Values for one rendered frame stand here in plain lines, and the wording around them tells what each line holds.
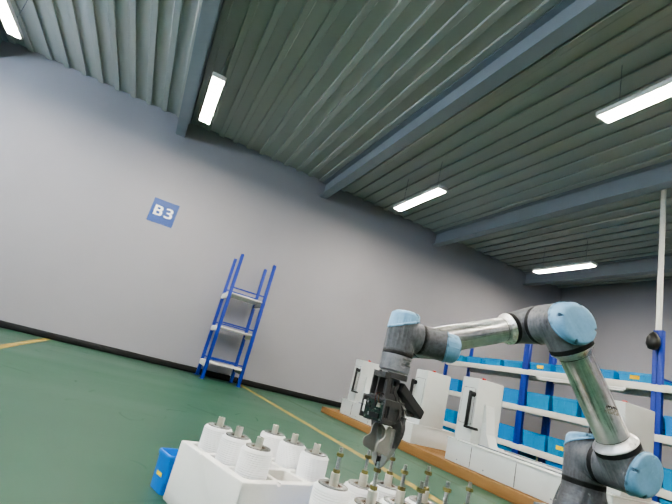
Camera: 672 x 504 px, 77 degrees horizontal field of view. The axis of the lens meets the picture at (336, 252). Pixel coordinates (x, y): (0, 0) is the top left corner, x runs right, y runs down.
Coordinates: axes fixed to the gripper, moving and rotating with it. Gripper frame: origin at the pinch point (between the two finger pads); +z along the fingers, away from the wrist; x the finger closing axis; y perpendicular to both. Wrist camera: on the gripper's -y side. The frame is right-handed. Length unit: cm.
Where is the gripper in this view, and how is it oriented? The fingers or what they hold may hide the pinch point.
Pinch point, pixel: (380, 460)
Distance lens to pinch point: 110.9
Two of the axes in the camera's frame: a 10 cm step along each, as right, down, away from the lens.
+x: 6.8, -0.4, -7.3
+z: -2.5, 9.3, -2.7
